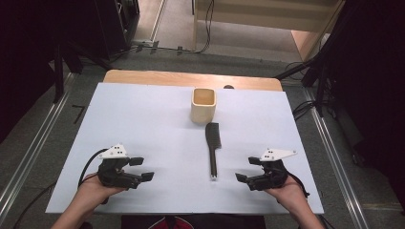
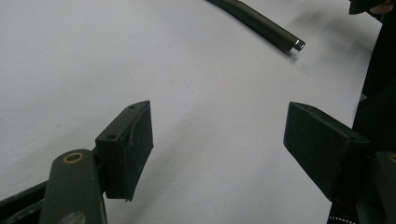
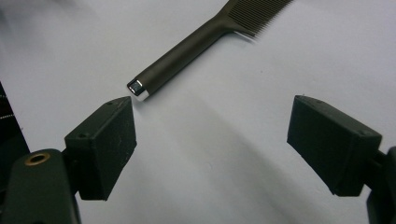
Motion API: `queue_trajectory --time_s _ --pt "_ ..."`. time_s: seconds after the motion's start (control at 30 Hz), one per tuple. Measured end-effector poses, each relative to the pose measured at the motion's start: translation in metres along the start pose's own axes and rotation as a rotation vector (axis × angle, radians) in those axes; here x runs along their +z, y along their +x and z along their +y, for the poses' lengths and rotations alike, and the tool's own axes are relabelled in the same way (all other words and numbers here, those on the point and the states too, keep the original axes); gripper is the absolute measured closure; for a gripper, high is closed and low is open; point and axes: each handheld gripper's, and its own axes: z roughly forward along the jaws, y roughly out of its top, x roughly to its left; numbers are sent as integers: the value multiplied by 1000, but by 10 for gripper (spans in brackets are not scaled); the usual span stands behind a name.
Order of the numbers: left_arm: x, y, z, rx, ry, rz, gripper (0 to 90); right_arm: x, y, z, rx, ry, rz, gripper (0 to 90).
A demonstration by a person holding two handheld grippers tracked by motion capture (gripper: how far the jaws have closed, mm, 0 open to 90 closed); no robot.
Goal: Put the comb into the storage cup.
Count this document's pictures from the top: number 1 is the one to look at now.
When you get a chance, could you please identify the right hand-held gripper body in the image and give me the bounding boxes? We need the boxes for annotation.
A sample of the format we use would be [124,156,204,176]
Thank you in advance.
[245,148,298,192]

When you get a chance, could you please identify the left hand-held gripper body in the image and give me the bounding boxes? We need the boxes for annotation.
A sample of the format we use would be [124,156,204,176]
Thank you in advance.
[96,143,143,191]

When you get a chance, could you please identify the black comb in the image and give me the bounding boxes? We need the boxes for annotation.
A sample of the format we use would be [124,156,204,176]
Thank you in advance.
[204,122,223,181]

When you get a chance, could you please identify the person's right hand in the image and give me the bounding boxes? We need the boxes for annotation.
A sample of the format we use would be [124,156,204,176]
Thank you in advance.
[263,174,309,211]

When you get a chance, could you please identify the person's left hand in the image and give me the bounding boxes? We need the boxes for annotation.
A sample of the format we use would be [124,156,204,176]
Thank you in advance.
[77,173,127,210]

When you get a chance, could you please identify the white board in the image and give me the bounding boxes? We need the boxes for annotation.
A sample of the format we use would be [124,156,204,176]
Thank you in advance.
[45,82,325,215]

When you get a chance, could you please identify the person's red black clothing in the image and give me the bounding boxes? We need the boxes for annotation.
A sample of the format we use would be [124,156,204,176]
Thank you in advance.
[120,215,267,229]

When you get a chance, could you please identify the beige square cup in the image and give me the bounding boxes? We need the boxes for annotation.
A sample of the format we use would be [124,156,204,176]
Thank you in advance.
[190,88,218,124]

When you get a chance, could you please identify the wooden table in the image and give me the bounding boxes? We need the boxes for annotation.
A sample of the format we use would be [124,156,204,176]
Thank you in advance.
[103,70,284,93]

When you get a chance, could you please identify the black metal stand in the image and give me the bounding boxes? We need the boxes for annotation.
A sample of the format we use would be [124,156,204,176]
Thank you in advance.
[274,47,332,118]
[51,39,113,103]

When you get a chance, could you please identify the black equipment cabinet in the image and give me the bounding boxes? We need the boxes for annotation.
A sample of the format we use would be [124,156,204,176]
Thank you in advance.
[94,0,141,61]

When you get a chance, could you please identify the dark curtain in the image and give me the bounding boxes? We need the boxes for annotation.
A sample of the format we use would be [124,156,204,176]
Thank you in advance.
[313,0,405,209]
[0,0,108,144]

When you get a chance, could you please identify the beige wooden furniture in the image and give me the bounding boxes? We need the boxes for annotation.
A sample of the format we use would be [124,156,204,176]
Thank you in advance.
[192,0,347,62]

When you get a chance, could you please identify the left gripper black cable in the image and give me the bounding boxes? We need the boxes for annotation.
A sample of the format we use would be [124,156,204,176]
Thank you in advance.
[77,148,110,189]

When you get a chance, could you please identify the metal floor rail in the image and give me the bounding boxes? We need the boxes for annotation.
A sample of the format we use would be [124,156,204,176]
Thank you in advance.
[148,0,169,43]
[0,73,78,222]
[302,88,371,229]

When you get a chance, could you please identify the coiled black cables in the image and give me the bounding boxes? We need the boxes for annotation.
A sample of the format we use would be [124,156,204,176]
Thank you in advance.
[291,99,317,121]

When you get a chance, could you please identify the hanging black cables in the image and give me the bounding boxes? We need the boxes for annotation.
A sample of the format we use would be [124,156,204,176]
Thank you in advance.
[190,0,216,54]

